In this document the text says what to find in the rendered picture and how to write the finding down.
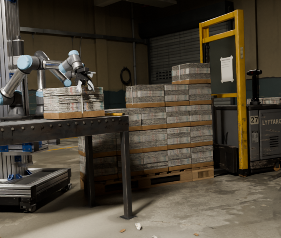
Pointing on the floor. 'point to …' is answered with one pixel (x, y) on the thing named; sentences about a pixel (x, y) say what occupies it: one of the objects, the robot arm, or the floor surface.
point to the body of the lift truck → (254, 133)
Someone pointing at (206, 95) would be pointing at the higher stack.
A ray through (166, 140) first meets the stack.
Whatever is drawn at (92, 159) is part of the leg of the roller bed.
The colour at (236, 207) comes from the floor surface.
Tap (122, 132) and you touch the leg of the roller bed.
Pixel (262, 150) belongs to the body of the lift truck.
